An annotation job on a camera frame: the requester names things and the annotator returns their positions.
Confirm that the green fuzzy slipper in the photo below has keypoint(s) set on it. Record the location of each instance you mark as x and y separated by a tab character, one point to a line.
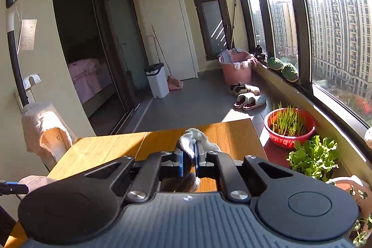
275	63

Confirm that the green potted plants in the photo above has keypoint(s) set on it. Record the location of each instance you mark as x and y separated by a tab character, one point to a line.
290	72

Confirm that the pink plastic bucket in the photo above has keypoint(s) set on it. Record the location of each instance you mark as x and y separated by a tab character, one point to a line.
237	73

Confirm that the dark sliding door frame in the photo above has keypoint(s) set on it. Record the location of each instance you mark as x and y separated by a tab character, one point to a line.
96	4

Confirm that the black shoes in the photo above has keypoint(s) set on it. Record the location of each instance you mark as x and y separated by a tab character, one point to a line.
259	54

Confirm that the white door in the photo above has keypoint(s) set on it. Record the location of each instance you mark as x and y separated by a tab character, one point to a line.
168	33

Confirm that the pink broom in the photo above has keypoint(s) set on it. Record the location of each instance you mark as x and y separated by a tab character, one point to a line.
158	47

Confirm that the frosted glass dark-framed window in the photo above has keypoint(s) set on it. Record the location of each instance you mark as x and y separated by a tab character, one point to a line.
213	27

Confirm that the apartment buildings outside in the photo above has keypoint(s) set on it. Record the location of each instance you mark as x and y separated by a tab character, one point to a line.
337	41

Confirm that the red plastic basin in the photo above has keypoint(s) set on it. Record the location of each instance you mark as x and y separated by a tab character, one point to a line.
279	140

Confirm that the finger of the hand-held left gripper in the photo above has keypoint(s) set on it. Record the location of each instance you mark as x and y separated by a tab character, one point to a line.
11	184

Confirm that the small white object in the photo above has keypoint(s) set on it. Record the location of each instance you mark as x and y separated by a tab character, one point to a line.
369	137

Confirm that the white rag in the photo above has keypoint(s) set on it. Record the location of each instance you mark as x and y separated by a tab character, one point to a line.
239	64

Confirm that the pink dustpan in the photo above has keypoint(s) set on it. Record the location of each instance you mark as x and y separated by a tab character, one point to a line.
175	83

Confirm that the dark balcony window frame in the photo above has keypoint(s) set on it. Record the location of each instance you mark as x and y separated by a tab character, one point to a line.
299	18

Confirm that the green grass sprouts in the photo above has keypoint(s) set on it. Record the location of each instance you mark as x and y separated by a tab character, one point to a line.
287	123

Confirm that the dark ribbed object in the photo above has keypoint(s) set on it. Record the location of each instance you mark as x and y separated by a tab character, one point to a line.
5	221

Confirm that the bed with pink sheets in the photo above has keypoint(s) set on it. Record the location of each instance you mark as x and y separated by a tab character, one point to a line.
90	76

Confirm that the white paper tag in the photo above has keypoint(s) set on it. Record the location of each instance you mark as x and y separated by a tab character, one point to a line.
27	36

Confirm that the round-leaf potted plant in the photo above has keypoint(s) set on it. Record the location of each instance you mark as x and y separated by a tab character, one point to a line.
360	239

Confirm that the white wall hook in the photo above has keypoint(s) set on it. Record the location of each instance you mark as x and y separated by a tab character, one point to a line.
32	80

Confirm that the white and black stick vacuum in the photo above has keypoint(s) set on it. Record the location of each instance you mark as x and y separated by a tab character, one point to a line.
13	62

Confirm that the cream cloth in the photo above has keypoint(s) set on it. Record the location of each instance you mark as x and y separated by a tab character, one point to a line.
37	123

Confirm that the leafy green plant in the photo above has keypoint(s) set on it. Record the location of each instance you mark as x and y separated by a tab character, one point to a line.
314	158

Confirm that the white bin with black lid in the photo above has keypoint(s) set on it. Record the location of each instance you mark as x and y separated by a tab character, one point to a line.
157	82

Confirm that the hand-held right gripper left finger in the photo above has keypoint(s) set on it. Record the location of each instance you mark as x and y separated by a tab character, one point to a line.
180	161

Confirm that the wall power socket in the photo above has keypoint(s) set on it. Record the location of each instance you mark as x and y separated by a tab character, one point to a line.
32	97

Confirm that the terracotta flower pot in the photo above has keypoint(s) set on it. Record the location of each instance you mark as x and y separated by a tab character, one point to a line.
345	188

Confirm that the dark grey garment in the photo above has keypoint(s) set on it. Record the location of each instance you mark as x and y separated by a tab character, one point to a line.
192	140

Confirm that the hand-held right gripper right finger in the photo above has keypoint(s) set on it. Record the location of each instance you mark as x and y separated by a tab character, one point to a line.
198	158

